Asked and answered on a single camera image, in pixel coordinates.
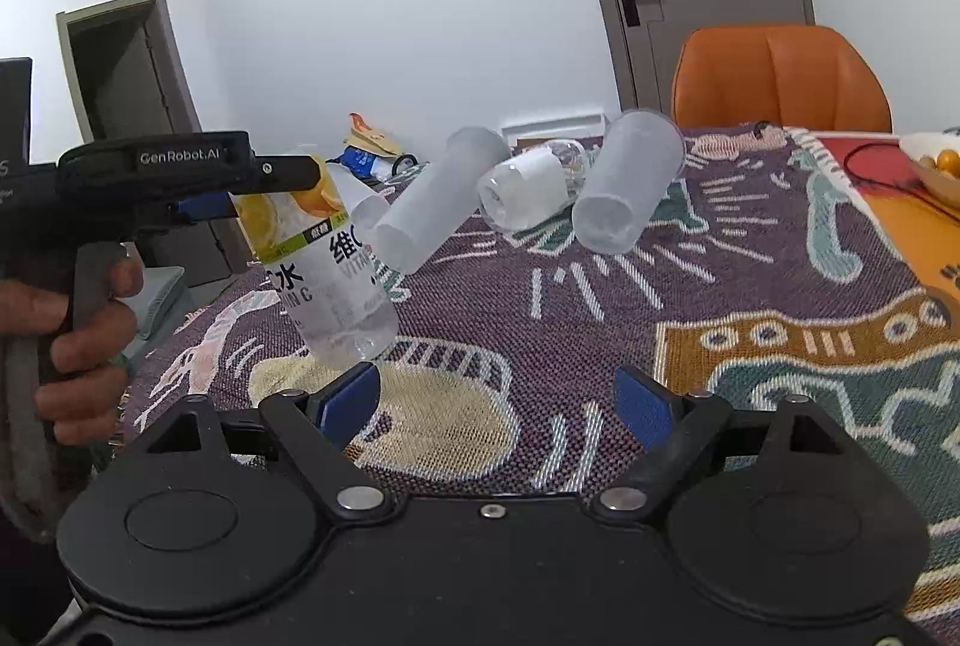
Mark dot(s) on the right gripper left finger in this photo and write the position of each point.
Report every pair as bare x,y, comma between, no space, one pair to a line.
212,511

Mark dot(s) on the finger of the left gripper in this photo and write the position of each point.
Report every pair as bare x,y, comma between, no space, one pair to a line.
207,207
286,173

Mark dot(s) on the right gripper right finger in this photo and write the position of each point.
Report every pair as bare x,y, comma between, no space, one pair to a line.
776,514

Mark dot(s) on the vitamin C drink bottle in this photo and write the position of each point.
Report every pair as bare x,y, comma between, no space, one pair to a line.
321,271

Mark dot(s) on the frosted cup far left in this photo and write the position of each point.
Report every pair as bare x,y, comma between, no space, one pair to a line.
364,206

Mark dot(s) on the tall frosted cup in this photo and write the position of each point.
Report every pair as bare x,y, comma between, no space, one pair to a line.
440,199

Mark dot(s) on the frosted cup right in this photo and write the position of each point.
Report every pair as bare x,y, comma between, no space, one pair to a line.
641,155

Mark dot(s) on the person's left hand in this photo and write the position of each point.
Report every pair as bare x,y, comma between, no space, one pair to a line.
83,407

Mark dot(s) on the black storage rack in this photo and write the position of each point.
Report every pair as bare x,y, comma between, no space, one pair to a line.
374,169

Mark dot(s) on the patterned woven tablecloth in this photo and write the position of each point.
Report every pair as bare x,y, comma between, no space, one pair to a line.
761,275

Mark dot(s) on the clear bottle white label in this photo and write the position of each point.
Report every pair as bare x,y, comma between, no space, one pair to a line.
534,186

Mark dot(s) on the white bowl of oranges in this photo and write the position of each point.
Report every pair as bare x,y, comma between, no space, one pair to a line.
933,157

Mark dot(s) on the orange chair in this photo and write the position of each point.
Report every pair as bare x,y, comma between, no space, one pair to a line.
796,75

